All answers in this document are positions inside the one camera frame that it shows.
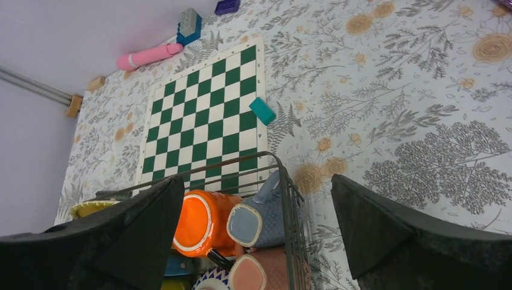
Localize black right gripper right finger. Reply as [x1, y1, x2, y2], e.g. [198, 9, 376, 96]
[331, 175, 511, 289]

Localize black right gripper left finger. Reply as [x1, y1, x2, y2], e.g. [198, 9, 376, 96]
[1, 177, 185, 289]

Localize teal dotted plate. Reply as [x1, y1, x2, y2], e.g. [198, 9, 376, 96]
[164, 254, 197, 277]

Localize plain lime green plate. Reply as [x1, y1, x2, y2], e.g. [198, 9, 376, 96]
[69, 201, 119, 219]

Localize metal wire dish rack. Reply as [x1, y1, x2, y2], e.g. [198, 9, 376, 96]
[86, 151, 312, 290]

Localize orange mug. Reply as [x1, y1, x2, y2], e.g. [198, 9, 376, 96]
[173, 190, 242, 257]

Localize blue white patterned bowl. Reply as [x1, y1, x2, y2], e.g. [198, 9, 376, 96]
[192, 267, 230, 290]

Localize pink mug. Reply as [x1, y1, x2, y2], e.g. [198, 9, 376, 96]
[228, 244, 291, 290]

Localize blue grey mug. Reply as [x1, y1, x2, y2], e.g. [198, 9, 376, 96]
[226, 170, 285, 248]

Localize green white chessboard mat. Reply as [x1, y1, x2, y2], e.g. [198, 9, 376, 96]
[135, 37, 269, 196]

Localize wooden corner block left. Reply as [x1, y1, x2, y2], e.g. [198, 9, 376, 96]
[66, 95, 83, 118]

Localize floral tablecloth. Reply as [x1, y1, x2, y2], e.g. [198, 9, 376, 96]
[55, 1, 511, 289]

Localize wooden block back left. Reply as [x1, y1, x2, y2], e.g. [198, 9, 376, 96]
[87, 76, 106, 92]

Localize pink cylindrical toy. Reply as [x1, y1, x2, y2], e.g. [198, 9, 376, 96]
[116, 43, 184, 71]

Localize teal rectangular block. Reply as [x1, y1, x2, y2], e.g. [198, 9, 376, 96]
[249, 97, 276, 126]

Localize blue grey lego bricks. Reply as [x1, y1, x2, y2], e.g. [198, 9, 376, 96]
[176, 8, 202, 47]

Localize purple lego brick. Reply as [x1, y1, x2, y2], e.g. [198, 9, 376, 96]
[214, 0, 240, 15]

